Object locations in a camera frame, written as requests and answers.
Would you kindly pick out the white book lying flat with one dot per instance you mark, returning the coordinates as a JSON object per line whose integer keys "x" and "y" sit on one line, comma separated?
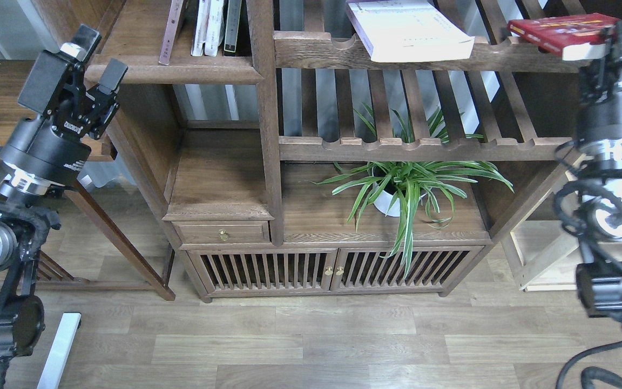
{"x": 407, "y": 32}

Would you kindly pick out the light wooden shelf unit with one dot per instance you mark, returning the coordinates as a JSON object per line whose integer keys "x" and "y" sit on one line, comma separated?
{"x": 541, "y": 256}

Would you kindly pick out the white upright book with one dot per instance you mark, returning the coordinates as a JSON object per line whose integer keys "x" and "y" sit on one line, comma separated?
{"x": 200, "y": 30}
{"x": 215, "y": 27}

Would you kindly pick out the white plant pot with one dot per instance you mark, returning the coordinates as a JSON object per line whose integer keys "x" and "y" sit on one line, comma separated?
{"x": 384, "y": 202}

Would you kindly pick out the dark green upright book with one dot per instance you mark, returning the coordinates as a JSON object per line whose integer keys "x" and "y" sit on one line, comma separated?
{"x": 232, "y": 27}

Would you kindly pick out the dark wooden bookshelf cabinet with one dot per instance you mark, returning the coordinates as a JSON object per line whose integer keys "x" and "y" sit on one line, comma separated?
{"x": 236, "y": 143}

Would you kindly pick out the white upright book left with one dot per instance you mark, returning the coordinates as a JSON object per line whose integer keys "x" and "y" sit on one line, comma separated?
{"x": 200, "y": 30}

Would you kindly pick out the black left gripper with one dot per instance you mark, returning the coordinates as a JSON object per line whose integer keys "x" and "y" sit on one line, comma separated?
{"x": 48, "y": 150}

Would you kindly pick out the red book with photos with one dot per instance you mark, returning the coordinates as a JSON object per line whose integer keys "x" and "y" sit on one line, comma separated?
{"x": 573, "y": 37}

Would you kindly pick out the white upright book middle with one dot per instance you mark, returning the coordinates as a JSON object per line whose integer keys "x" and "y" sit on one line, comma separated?
{"x": 215, "y": 27}

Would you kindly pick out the maroon book with white characters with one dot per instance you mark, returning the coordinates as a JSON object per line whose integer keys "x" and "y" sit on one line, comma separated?
{"x": 173, "y": 24}

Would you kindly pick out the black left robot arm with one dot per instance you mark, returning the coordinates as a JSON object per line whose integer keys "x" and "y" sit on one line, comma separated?
{"x": 24, "y": 228}

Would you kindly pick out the brass drawer knob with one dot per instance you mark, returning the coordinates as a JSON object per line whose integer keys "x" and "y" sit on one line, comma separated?
{"x": 223, "y": 234}

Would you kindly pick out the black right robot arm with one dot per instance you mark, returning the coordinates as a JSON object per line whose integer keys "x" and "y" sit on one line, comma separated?
{"x": 590, "y": 207}

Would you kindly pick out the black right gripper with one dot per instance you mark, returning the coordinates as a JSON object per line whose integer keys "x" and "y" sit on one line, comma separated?
{"x": 599, "y": 124}

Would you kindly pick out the white metal base bar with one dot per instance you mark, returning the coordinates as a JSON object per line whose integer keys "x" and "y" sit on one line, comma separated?
{"x": 56, "y": 361}

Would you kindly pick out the green spider plant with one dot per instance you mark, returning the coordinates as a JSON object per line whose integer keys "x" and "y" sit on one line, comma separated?
{"x": 404, "y": 185}

